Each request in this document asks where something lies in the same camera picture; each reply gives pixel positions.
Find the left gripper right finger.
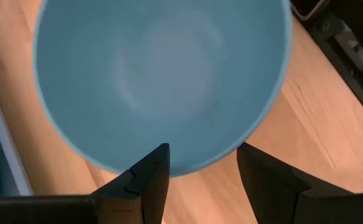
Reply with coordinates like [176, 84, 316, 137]
[236, 142, 354, 224]

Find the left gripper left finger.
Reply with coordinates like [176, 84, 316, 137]
[90, 142, 171, 224]

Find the blue bowl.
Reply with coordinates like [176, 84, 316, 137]
[32, 0, 293, 177]

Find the blue tray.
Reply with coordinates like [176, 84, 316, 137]
[0, 66, 34, 197]

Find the black table frame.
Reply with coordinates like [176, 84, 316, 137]
[290, 0, 363, 129]

